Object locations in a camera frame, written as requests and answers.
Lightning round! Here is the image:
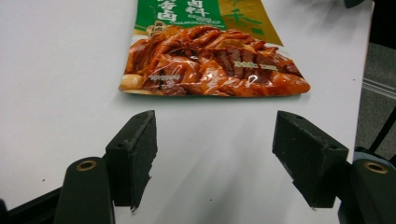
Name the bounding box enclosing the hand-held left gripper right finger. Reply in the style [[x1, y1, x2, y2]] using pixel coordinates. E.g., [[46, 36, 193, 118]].
[[272, 110, 396, 224]]

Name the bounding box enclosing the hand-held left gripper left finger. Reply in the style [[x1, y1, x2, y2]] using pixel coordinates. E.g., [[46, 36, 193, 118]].
[[53, 109, 159, 224]]

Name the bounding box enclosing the green and orange seasoning packet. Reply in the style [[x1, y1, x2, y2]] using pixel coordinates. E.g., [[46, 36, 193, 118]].
[[118, 0, 311, 98]]

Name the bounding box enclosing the black metal stand leg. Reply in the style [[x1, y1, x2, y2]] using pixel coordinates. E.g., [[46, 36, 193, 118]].
[[368, 106, 396, 154]]

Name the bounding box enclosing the dark object at table edge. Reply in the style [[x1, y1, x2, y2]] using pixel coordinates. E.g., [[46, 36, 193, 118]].
[[343, 0, 368, 9]]

